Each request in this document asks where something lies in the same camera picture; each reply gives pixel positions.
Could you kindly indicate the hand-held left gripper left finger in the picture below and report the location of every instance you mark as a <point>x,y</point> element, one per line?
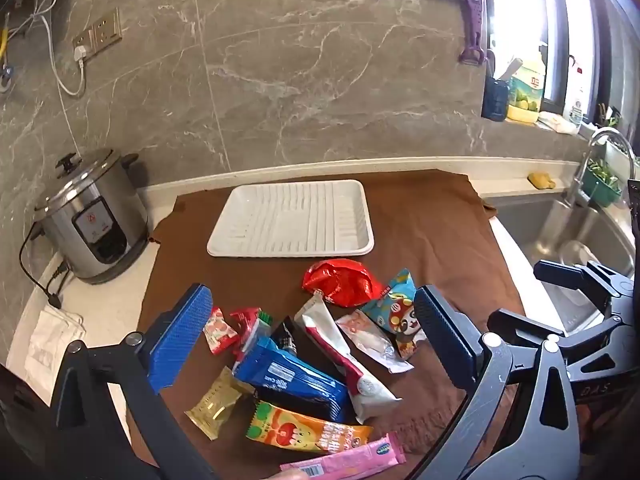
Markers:
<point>180,335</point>

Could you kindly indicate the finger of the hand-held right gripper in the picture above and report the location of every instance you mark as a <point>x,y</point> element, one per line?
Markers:
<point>557,274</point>
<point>515,327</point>

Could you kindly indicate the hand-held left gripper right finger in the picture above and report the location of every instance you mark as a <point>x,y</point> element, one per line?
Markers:
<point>440,330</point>

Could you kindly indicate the small strawberry candy packet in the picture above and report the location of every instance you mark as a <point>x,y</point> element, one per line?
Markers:
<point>220,332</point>

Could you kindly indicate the blue panda snack packet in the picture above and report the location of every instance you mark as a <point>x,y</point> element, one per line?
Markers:
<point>395,315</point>

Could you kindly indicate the red and green snack packet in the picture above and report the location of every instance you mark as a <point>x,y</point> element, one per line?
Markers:
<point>250,327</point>

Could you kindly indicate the clear packet with orange print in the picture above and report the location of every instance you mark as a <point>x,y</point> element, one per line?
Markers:
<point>370,340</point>

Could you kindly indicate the gold snack packet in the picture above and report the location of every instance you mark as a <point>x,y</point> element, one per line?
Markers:
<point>217,402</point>

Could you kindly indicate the white and red long packet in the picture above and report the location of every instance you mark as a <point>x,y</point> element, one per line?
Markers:
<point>340,355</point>

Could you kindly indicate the black snack packet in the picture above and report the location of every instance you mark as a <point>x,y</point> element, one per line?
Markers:
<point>285,337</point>

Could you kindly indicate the red foil snack packet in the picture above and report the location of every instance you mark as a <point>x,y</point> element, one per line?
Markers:
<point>345,280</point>

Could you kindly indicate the blue cookie packet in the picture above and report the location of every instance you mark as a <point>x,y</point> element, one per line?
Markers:
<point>295,380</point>

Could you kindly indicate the orange snack packet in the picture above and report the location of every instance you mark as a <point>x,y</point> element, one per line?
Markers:
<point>300,430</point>

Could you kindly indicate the pink snack packet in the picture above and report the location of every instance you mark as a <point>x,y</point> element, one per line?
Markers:
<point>350,460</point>

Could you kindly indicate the white ribbed plastic tray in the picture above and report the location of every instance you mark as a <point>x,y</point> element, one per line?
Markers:
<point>290,220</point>

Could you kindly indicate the yellow sponge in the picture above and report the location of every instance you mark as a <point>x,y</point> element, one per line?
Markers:
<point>541,180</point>

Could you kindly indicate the green basket with greens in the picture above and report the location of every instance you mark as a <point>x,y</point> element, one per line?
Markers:
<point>600,185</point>

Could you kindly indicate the steel faucet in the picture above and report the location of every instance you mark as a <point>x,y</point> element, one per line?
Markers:
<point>580,175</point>

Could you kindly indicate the brown cloth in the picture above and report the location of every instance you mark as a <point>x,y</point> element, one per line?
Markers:
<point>425,220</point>

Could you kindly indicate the steel rice cooker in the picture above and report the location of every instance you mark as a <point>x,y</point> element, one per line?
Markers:
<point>95,220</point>

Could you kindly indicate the white rag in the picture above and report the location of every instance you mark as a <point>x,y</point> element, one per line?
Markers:
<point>557,122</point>

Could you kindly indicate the potted plant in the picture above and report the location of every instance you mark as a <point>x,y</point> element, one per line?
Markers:
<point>609,116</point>

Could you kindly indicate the white detergent bottle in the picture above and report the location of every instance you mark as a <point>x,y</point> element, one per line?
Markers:
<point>575,100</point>

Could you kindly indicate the blue knife holder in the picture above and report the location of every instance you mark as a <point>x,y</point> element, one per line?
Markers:
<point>495,100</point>

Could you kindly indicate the purple peeler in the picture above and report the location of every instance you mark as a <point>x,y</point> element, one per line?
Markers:
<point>472,20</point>

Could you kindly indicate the window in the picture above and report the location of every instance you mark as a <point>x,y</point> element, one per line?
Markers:
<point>520,5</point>

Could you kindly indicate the metal valve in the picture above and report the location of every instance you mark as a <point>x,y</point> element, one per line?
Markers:
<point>6,79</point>

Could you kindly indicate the wall socket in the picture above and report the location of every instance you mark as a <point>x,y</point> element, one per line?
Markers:
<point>105,30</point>

